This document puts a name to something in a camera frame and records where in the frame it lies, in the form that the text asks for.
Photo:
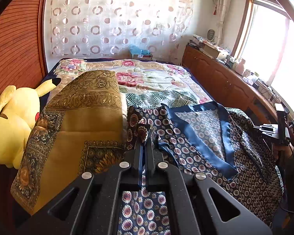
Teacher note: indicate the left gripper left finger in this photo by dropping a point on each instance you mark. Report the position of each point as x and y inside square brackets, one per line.
[90, 204]

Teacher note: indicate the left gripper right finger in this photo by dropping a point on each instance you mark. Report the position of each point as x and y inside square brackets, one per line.
[196, 204]

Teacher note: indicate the navy patterned silk garment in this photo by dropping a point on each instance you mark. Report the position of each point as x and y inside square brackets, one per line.
[220, 142]

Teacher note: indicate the person's right hand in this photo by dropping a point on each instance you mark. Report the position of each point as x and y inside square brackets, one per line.
[282, 153]

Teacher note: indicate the gold patterned pillow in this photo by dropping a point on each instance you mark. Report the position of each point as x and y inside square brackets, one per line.
[79, 130]

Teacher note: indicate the long wooden cabinet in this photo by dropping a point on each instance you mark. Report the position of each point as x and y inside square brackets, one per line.
[227, 87]

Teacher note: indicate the palm leaf print blanket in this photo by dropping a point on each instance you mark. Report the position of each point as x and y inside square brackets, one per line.
[153, 99]

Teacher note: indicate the cardboard box on cabinet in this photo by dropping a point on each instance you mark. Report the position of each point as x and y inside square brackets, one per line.
[210, 51]

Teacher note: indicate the floral bed blanket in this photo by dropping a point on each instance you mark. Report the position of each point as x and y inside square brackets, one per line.
[132, 76]

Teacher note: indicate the yellow Pikachu plush toy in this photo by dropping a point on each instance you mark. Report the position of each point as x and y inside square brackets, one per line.
[19, 111]

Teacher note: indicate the small round fan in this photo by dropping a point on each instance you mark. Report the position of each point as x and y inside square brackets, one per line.
[211, 35]

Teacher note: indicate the blue item behind bed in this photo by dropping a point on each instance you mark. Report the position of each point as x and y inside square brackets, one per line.
[139, 54]

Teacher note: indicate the wooden louvered wardrobe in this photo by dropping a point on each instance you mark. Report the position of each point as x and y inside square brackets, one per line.
[22, 61]

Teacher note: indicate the sheer circle pattern curtain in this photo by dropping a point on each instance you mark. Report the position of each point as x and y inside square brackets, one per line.
[108, 28]

